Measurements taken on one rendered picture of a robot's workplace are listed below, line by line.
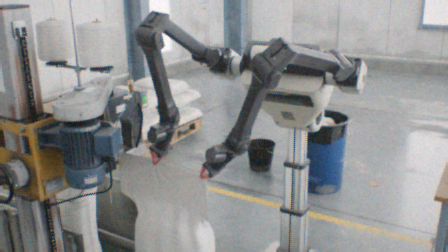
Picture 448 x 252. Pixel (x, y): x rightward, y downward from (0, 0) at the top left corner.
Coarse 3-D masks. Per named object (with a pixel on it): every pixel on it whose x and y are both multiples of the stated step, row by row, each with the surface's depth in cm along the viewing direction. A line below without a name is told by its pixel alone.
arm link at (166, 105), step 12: (156, 36) 167; (144, 48) 172; (156, 48) 170; (156, 60) 175; (156, 72) 178; (156, 84) 182; (168, 84) 185; (156, 96) 187; (168, 96) 187; (168, 108) 188; (168, 120) 192
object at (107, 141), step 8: (104, 128) 175; (112, 128) 175; (120, 128) 176; (96, 136) 169; (104, 136) 168; (112, 136) 168; (120, 136) 177; (96, 144) 170; (104, 144) 169; (112, 144) 169; (120, 144) 178; (96, 152) 171; (104, 152) 170; (112, 152) 170
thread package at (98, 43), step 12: (84, 24) 171; (96, 24) 169; (108, 24) 170; (84, 36) 169; (96, 36) 168; (108, 36) 170; (84, 48) 170; (96, 48) 169; (108, 48) 171; (120, 48) 177; (84, 60) 172; (96, 60) 171; (108, 60) 172; (120, 60) 177
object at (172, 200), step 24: (120, 168) 216; (144, 168) 208; (168, 168) 202; (144, 192) 212; (168, 192) 206; (192, 192) 196; (144, 216) 210; (168, 216) 204; (192, 216) 198; (144, 240) 211; (168, 240) 202; (192, 240) 197
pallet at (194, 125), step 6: (192, 120) 570; (198, 120) 577; (180, 126) 549; (186, 126) 554; (192, 126) 575; (198, 126) 579; (186, 132) 565; (192, 132) 569; (174, 138) 536; (180, 138) 547; (150, 144) 496; (150, 150) 509; (144, 156) 491
